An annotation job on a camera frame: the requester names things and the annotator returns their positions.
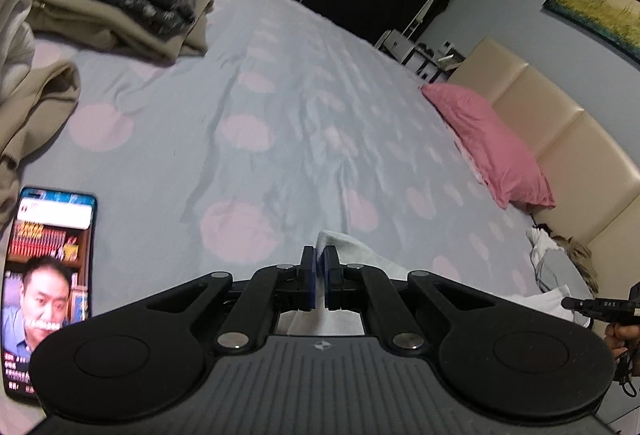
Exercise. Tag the smartphone with lit screen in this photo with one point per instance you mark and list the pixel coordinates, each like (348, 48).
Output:
(46, 284)

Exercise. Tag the olive striped garment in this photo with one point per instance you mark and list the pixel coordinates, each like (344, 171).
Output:
(581, 257)

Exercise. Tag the beige folded trousers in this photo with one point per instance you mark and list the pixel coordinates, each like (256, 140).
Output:
(106, 28)

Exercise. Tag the white nightstand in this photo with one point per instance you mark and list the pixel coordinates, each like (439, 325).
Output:
(419, 59)

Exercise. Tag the person's right hand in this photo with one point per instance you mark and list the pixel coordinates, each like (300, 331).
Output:
(621, 338)

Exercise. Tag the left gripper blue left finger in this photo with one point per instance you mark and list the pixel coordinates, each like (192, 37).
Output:
(252, 308)

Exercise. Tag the beige leather headboard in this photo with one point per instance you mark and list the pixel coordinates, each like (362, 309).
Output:
(594, 182)

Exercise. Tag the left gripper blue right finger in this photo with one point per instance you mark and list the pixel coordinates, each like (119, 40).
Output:
(378, 300)

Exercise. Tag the pile of folded clothes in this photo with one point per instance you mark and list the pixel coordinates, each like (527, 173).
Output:
(35, 102)

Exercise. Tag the pink pillow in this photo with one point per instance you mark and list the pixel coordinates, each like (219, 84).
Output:
(509, 169)

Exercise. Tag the white crumpled garment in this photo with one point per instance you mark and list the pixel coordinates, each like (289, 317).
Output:
(540, 244)

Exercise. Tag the landscape painting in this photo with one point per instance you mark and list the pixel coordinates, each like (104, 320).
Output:
(616, 22)

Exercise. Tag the grey polka dot bedsheet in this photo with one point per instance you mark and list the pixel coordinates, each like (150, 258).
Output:
(287, 131)

